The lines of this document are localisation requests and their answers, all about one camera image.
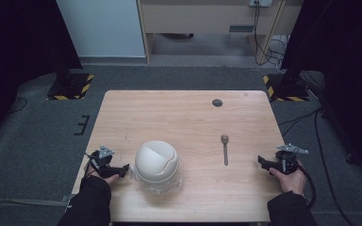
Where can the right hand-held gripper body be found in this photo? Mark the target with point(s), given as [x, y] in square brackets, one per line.
[287, 160]

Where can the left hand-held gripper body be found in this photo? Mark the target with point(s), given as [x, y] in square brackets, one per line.
[102, 160]

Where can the white swing-lid trash can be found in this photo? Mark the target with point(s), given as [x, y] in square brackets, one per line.
[157, 166]

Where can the person's left hand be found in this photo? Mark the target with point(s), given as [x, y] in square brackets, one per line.
[108, 179]

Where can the person's right hand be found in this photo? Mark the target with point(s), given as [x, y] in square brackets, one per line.
[289, 182]

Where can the black stand base hazard stripes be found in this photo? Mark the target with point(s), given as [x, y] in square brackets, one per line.
[70, 86]
[287, 88]

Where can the black curtain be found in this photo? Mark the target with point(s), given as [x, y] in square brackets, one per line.
[22, 56]
[339, 72]

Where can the light wooden cabinet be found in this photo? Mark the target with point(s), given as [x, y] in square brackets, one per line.
[217, 25]

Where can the wall power socket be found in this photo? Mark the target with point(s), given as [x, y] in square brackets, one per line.
[260, 3]

